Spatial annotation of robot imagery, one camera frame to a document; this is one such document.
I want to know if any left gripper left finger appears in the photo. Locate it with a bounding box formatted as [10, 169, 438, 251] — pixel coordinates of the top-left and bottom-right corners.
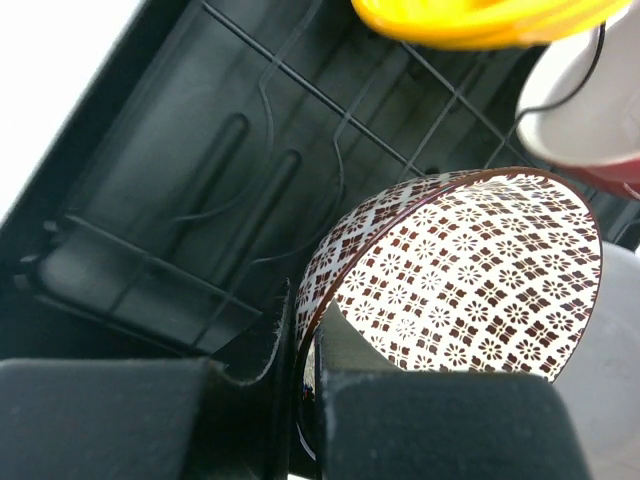
[1, 285, 291, 479]

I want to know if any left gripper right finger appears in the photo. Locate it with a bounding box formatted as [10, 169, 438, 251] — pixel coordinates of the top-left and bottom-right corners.
[317, 303, 590, 479]

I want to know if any brown patterned white bowl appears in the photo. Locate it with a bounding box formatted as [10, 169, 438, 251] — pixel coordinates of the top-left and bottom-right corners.
[294, 167, 604, 464]

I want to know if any black drip tray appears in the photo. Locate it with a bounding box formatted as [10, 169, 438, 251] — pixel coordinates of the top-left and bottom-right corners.
[0, 0, 640, 361]

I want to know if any red bowl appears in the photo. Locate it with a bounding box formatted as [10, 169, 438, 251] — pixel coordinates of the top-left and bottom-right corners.
[516, 2, 639, 199]

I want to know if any yellow bowl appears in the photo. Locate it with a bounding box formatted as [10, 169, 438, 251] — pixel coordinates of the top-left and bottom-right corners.
[352, 0, 632, 50]

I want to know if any black wire dish rack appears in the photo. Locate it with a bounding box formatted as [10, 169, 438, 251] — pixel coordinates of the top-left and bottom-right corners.
[14, 0, 606, 351]

